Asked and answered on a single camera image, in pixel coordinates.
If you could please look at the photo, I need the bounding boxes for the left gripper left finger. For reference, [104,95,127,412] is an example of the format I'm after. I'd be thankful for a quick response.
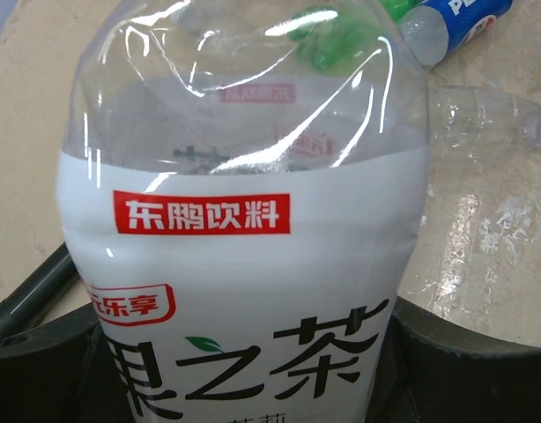
[0,305,133,422]

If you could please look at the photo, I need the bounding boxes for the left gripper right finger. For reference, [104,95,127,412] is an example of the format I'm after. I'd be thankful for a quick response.
[367,299,541,422]

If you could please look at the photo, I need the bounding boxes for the white label tea bottle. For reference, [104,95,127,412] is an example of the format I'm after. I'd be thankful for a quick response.
[56,1,429,422]

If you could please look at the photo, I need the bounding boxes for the Pepsi label clear bottle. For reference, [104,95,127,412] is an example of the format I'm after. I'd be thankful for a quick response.
[398,0,513,69]

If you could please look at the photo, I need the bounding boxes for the green plastic bottle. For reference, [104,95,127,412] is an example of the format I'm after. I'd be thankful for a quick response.
[287,1,419,72]

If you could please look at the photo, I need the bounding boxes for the black microphone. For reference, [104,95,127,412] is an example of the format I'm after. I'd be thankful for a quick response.
[0,243,79,345]

